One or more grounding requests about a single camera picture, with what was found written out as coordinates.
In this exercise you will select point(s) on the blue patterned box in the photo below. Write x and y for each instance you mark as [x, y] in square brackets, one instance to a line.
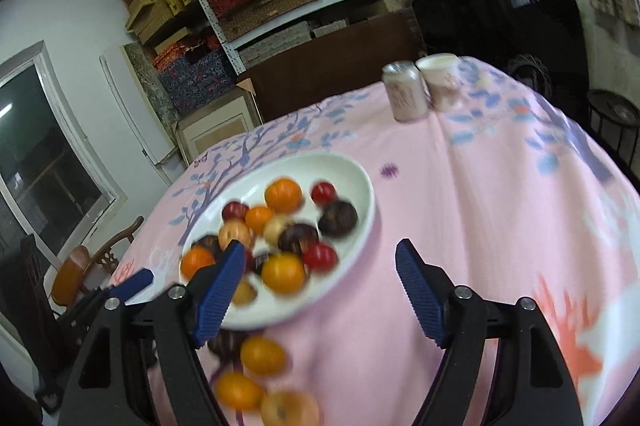
[215, 78]
[177, 93]

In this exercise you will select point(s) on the black round metal stand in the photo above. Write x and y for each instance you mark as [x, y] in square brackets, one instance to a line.
[615, 115]

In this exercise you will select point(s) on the large red plum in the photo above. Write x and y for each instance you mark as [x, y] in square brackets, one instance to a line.
[235, 210]
[320, 256]

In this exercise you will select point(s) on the white leaning board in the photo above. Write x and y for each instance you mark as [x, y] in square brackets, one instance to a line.
[130, 105]

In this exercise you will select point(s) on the pink printed tablecloth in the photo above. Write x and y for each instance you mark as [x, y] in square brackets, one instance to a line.
[475, 206]

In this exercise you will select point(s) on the beige framed panel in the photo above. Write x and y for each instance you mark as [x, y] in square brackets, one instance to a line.
[220, 125]

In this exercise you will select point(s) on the pink drink can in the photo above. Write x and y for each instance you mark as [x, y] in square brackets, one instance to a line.
[406, 93]

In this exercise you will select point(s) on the carved wooden chair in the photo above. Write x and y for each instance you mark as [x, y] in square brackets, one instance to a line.
[67, 276]

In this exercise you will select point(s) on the small red plum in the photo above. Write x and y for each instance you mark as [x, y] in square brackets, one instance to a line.
[248, 259]
[323, 193]

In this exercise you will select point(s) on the orange patterned box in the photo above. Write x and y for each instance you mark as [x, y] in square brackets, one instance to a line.
[180, 53]

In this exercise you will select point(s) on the small orange tangerine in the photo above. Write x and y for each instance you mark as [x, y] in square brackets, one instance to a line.
[258, 218]

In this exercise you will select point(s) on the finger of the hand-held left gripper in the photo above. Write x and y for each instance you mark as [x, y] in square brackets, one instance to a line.
[134, 282]

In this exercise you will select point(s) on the marble patterned panel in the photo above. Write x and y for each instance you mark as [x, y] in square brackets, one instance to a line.
[150, 85]

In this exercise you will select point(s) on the white-framed dark window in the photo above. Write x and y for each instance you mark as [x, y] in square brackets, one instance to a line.
[35, 140]

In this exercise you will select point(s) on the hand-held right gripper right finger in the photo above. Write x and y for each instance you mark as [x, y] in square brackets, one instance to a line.
[420, 301]

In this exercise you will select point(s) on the dark purple mangosteen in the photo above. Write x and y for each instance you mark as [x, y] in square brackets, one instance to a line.
[222, 344]
[260, 263]
[338, 217]
[207, 243]
[298, 238]

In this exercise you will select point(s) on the black speaker box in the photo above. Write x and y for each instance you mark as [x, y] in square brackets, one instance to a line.
[35, 306]

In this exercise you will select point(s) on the white plate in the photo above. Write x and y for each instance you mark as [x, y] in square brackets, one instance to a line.
[320, 171]

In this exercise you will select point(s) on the printed paper cup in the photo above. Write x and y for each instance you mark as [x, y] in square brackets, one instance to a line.
[442, 83]

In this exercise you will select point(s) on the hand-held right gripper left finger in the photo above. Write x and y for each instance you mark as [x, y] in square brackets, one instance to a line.
[217, 293]

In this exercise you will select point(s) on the brown wooden board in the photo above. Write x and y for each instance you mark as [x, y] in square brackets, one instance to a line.
[325, 65]

